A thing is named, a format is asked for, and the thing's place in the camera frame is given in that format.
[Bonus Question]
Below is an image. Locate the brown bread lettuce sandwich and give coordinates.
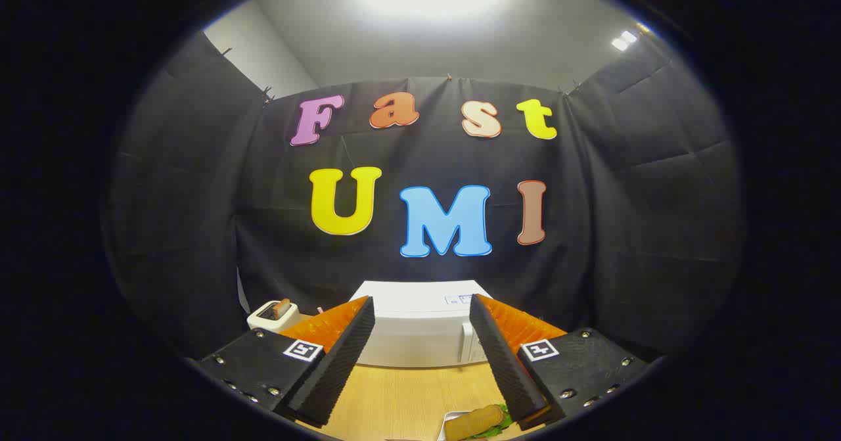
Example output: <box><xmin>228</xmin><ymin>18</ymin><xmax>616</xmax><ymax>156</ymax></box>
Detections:
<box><xmin>445</xmin><ymin>404</ymin><xmax>513</xmax><ymax>441</ymax></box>

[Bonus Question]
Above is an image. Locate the white rectangular food tray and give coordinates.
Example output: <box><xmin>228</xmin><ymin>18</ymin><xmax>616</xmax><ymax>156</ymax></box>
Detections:
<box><xmin>437</xmin><ymin>411</ymin><xmax>462</xmax><ymax>441</ymax></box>

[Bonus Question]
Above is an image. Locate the white toaster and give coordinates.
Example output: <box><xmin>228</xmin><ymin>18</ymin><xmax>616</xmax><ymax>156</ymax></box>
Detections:
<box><xmin>247</xmin><ymin>300</ymin><xmax>309</xmax><ymax>333</ymax></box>

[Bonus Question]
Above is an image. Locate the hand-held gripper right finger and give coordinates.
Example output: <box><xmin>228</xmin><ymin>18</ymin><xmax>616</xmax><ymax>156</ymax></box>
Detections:
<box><xmin>468</xmin><ymin>293</ymin><xmax>651</xmax><ymax>432</ymax></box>

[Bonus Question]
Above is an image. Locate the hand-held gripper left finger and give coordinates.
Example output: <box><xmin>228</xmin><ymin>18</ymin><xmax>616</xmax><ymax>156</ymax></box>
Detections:
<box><xmin>197</xmin><ymin>295</ymin><xmax>376</xmax><ymax>429</ymax></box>

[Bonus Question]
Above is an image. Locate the black backdrop cloth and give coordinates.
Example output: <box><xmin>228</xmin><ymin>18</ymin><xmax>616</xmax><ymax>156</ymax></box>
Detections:
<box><xmin>105</xmin><ymin>30</ymin><xmax>746</xmax><ymax>363</ymax></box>

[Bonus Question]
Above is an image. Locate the white microwave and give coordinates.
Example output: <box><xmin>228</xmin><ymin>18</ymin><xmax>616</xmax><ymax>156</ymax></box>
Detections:
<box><xmin>348</xmin><ymin>280</ymin><xmax>495</xmax><ymax>369</ymax></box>

